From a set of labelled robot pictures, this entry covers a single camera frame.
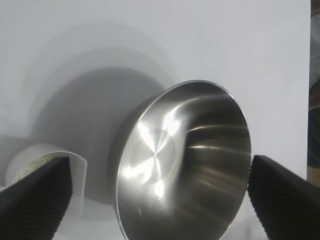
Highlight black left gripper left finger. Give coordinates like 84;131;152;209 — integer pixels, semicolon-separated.
0;155;74;240

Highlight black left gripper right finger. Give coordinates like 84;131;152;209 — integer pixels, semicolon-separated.
246;154;320;240

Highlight stainless steel mixing bowl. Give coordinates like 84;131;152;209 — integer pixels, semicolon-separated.
107;79;252;240

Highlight clear plastic measuring cup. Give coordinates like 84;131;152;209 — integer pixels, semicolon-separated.
0;134;88;226

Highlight white rice grains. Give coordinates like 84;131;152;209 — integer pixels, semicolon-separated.
18;153;66;181

